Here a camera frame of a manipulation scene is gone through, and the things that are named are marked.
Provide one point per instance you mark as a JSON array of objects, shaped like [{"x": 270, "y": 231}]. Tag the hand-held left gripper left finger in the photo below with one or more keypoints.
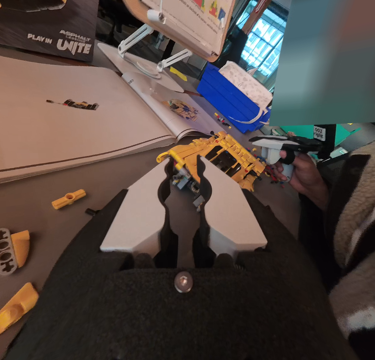
[{"x": 131, "y": 219}]

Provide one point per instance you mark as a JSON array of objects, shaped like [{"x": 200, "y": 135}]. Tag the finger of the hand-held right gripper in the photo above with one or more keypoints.
[
  {"x": 272, "y": 137},
  {"x": 268, "y": 144}
]

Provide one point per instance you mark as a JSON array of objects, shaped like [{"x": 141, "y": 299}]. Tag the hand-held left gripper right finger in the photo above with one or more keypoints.
[{"x": 234, "y": 219}]

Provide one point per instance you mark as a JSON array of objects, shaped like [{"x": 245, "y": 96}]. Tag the yellow brick car model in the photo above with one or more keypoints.
[{"x": 222, "y": 152}]

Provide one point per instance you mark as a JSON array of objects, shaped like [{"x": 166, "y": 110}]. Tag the person's right forearm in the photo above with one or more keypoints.
[{"x": 313, "y": 225}]

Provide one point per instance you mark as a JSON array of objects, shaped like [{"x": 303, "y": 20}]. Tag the grey desk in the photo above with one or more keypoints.
[{"x": 117, "y": 196}]

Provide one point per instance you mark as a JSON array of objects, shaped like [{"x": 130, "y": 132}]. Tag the person's right hand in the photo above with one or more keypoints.
[{"x": 307, "y": 178}]

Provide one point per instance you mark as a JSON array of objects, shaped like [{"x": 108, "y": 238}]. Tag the scattered small brick pieces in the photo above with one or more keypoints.
[
  {"x": 222, "y": 120},
  {"x": 275, "y": 175}
]

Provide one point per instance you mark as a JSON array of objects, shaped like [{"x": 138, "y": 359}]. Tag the black pin piece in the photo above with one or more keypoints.
[{"x": 90, "y": 211}]

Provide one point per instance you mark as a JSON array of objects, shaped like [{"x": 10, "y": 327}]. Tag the printed white paper bag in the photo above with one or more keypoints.
[{"x": 249, "y": 84}]

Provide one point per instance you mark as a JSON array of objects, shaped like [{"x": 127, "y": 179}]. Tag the blue plastic bin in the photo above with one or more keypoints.
[{"x": 222, "y": 96}]

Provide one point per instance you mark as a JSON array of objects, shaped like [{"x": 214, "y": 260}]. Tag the yellow connector piece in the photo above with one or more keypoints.
[{"x": 69, "y": 199}]

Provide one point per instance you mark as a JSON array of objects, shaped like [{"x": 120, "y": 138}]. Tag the black fleece-lined jacket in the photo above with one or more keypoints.
[{"x": 357, "y": 219}]

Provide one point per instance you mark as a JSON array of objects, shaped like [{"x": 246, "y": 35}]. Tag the open instruction booklet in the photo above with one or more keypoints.
[{"x": 88, "y": 125}]

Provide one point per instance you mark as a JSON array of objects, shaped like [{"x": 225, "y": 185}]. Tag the yellow panel piece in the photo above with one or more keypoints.
[
  {"x": 17, "y": 307},
  {"x": 22, "y": 247}
]

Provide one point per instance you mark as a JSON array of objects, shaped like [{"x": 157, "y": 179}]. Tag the printed instruction sheet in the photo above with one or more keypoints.
[{"x": 181, "y": 14}]

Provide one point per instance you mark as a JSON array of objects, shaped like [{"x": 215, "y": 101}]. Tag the brick set box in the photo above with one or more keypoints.
[{"x": 44, "y": 20}]

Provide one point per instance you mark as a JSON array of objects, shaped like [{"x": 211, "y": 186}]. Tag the wooden post with red sign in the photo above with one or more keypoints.
[{"x": 257, "y": 8}]

